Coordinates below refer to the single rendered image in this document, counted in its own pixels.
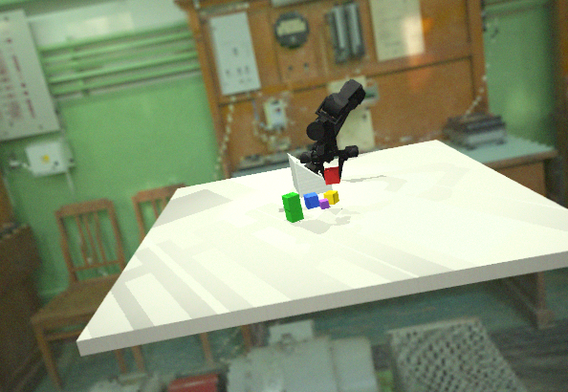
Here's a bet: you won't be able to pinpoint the small purple block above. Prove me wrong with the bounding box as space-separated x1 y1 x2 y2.
319 198 330 209

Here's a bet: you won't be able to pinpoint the blue block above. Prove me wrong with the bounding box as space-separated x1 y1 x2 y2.
303 192 319 209

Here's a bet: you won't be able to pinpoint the red block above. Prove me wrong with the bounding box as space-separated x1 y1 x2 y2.
324 166 340 185

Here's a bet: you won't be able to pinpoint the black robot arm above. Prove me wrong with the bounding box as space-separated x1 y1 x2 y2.
306 79 365 163

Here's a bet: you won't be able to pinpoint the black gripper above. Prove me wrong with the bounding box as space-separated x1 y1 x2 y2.
300 132 359 180

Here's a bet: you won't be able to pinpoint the green block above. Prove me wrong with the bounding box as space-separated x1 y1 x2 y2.
282 192 301 211
284 207 304 223

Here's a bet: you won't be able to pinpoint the olive yellow block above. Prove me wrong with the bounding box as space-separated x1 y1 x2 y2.
323 190 339 205

